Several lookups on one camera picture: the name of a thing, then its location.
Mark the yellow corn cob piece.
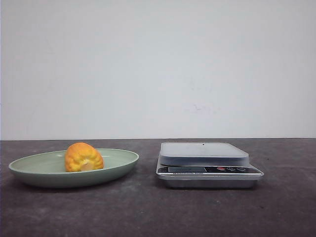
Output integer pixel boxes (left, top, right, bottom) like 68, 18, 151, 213
64, 142, 104, 172

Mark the silver digital kitchen scale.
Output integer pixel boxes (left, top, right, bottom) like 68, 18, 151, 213
156, 142, 264, 189

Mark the green oval plate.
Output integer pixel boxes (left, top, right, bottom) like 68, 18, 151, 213
8, 148, 139, 188

